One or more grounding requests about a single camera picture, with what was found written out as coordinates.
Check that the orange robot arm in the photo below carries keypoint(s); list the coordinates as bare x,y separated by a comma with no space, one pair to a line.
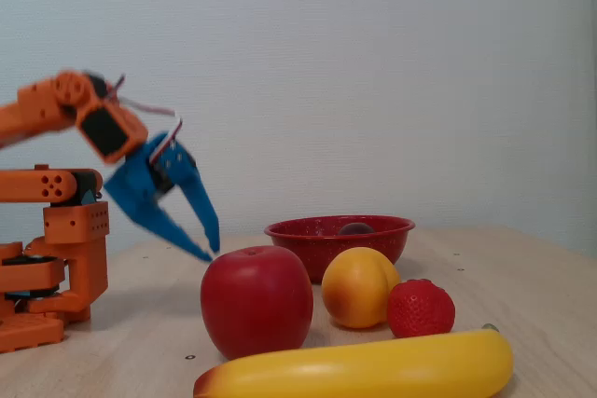
70,225

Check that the yellow banana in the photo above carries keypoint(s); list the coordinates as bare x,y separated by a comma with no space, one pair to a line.
373,370

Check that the dark purple plum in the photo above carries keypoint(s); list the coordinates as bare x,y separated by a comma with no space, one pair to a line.
356,229

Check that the orange yellow peach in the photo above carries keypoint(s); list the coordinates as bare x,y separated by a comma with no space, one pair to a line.
356,291

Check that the red speckled bowl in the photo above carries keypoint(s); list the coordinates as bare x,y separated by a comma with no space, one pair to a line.
308,239

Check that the red apple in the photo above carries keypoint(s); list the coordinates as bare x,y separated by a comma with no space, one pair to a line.
256,305

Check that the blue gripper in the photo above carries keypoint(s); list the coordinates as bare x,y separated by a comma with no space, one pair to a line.
140,184

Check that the red strawberry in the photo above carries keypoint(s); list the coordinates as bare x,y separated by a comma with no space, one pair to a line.
420,309

